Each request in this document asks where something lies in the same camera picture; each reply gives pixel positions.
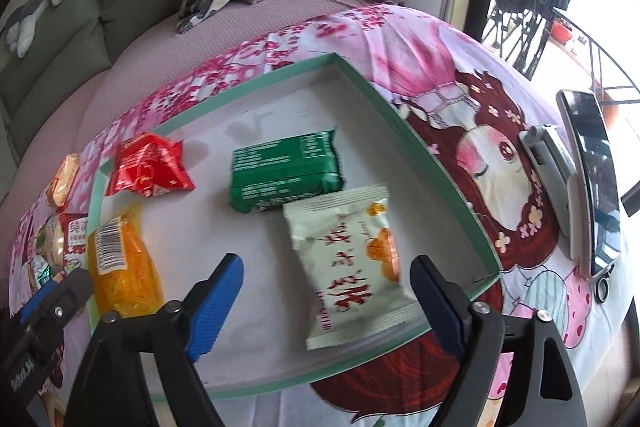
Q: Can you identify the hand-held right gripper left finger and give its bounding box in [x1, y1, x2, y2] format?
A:
[62, 253, 245, 427]

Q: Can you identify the small yellow snack packet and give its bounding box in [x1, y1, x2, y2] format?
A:
[44, 153, 82, 208]

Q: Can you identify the white snack packet orange print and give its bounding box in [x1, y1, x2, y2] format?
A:
[282, 187, 426, 352]

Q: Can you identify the pink printed blanket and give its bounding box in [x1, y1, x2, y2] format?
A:
[0, 2, 631, 427]

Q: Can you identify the crumpled red snack packet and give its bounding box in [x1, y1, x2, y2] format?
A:
[104, 133, 196, 198]

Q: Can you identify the clear packet with round pastry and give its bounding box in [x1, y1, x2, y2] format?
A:
[25, 217, 68, 293]

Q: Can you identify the green snack packet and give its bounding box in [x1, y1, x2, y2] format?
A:
[229, 130, 347, 214]

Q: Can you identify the shallow green-edged cardboard box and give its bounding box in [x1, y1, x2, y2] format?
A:
[87, 52, 501, 403]

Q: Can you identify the red flower pot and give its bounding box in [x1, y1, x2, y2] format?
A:
[550, 19, 573, 45]

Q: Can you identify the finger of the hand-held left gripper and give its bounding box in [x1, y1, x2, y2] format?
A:
[18, 269, 96, 334]

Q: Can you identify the balcony railing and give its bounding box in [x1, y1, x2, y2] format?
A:
[545, 14, 640, 108]

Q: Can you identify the pink quilted sofa cover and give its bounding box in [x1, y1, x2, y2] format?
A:
[0, 0, 396, 228]

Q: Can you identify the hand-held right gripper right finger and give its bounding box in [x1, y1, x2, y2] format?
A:
[409, 255, 588, 427]

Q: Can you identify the smartphone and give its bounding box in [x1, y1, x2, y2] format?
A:
[556, 89, 623, 280]

